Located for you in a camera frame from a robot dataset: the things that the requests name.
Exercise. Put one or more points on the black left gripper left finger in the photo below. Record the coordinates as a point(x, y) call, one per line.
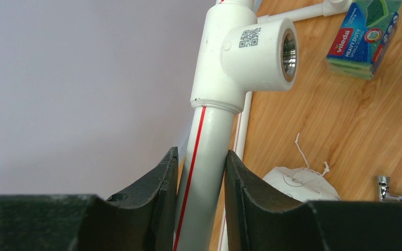
point(139, 217)

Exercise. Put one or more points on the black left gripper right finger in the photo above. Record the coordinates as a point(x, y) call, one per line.
point(259, 217)

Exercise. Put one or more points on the white PVC pipe frame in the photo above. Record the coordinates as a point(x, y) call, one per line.
point(239, 53)

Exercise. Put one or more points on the green sponge pack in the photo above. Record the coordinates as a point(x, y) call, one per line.
point(363, 38)

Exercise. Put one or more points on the white drawstring bag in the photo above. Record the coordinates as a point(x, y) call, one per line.
point(303, 183)

